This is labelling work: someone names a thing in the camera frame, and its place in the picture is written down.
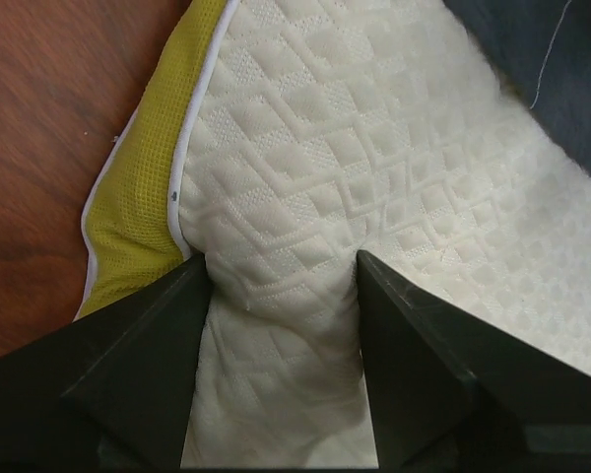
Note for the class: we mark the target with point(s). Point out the grey checked pillowcase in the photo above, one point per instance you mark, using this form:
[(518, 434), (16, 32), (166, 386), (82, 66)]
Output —
[(544, 48)]

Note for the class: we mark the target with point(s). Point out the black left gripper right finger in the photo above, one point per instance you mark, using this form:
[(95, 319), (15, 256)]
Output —
[(448, 392)]

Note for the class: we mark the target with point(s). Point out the cream yellow-edged pillow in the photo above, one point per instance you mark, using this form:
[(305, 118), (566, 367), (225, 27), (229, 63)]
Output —
[(279, 138)]

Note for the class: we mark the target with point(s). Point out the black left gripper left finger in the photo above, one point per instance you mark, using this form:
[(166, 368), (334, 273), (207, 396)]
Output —
[(113, 389)]

